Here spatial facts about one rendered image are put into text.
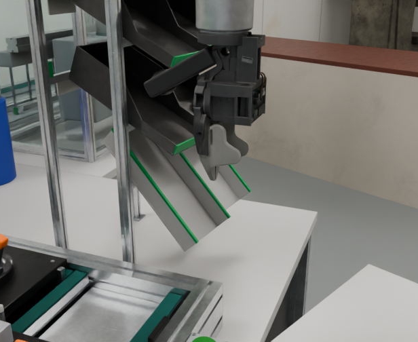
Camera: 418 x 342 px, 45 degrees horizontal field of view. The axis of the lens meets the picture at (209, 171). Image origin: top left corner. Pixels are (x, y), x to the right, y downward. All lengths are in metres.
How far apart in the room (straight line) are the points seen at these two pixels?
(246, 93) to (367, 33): 5.78
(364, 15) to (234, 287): 5.50
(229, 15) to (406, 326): 0.72
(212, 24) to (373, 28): 5.75
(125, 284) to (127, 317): 0.08
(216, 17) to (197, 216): 0.54
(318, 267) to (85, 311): 2.04
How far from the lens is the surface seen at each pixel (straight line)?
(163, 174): 1.09
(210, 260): 1.24
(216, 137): 0.70
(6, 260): 1.06
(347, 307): 1.12
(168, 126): 1.02
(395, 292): 1.20
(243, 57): 0.67
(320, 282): 2.77
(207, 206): 1.10
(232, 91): 0.66
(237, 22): 0.66
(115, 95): 0.95
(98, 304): 1.02
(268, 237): 1.34
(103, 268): 1.04
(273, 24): 6.14
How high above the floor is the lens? 1.50
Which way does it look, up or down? 21 degrees down
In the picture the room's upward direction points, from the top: straight up
